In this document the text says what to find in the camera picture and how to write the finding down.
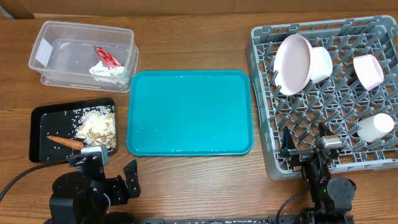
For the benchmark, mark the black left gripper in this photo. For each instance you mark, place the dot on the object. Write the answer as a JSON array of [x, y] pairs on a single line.
[[119, 195]]

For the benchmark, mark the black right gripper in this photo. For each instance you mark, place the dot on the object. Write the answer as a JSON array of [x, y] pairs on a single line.
[[303, 154]]

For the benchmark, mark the rice and peanuts food waste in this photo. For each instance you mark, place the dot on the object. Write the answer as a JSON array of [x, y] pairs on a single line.
[[92, 126]]

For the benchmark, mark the carrot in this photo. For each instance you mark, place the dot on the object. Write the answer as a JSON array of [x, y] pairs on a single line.
[[76, 145]]

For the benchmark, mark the white cup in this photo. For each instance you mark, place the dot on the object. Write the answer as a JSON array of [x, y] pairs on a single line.
[[375, 127]]

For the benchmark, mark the white bowl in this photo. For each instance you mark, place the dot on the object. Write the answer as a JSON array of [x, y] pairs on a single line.
[[322, 64]]

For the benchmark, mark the pink plate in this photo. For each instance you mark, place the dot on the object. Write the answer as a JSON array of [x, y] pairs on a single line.
[[293, 64]]

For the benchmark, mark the pink bowl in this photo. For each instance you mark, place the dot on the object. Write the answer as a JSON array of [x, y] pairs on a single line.
[[369, 71]]

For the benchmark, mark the white tissue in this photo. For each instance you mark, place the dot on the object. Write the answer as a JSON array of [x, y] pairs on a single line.
[[102, 73]]

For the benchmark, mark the red snack wrapper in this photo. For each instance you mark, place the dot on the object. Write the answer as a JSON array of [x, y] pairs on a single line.
[[108, 60]]

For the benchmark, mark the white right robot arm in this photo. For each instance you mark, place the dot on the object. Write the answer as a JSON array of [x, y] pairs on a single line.
[[331, 196]]

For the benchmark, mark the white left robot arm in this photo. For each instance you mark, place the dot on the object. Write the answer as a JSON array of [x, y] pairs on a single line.
[[86, 195]]

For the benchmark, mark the grey dishwasher rack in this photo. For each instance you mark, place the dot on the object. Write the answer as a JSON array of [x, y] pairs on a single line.
[[339, 101]]

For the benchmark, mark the clear plastic waste bin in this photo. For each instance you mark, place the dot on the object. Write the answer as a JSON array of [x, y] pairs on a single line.
[[64, 54]]

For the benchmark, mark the teal serving tray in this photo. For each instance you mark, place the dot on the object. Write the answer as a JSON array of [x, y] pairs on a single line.
[[190, 113]]

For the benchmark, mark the black tray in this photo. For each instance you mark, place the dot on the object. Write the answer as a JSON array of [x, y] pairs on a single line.
[[61, 120]]

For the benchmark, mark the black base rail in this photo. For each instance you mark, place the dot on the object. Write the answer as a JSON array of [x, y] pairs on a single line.
[[233, 220]]

